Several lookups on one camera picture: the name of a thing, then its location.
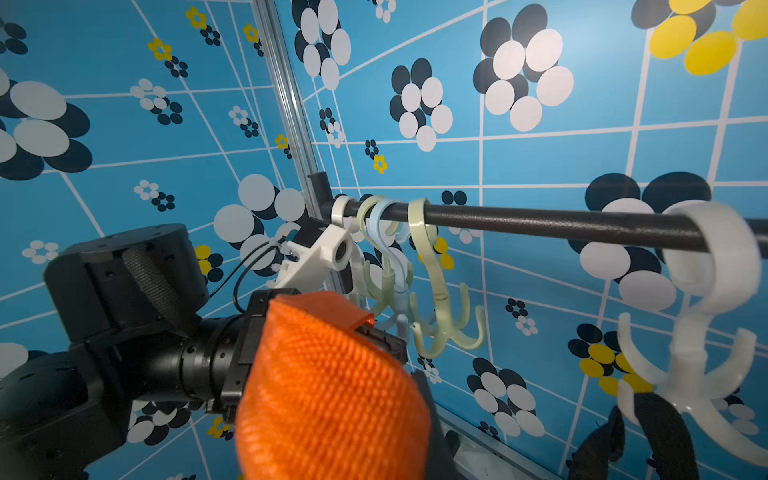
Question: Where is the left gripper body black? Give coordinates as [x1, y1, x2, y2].
[237, 292, 410, 420]

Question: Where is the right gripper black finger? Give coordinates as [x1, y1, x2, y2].
[411, 372, 462, 480]

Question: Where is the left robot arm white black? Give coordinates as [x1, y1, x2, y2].
[1, 224, 430, 479]

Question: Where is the pale green hook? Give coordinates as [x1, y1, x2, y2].
[357, 194, 415, 319]
[407, 198, 487, 359]

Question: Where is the white hook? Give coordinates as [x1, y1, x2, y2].
[331, 195, 368, 306]
[617, 202, 767, 467]

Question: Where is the black metal clothes rack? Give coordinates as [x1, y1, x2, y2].
[307, 171, 768, 260]

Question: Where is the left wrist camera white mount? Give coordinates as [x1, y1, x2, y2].
[272, 225, 368, 295]

